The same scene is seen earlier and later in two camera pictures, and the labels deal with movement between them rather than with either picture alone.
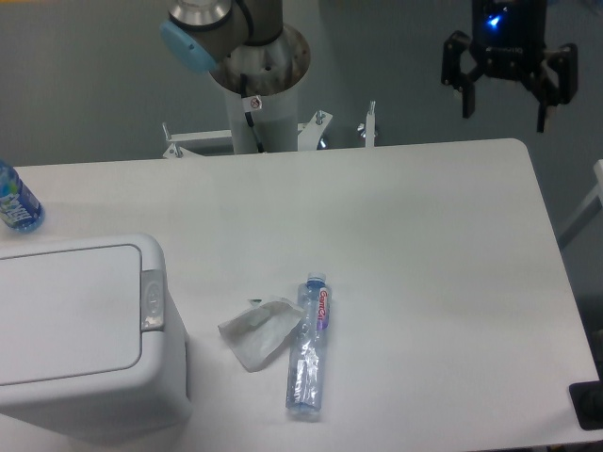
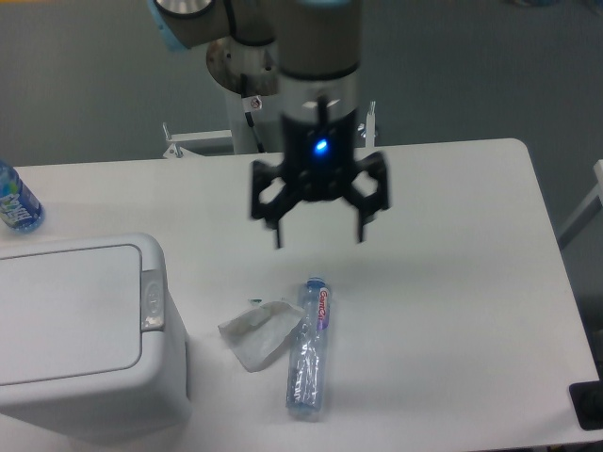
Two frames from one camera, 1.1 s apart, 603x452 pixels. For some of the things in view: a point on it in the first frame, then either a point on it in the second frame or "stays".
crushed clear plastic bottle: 305,373 stays
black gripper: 508,38 -> 318,159
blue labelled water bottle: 20,205 stays
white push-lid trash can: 91,346 stays
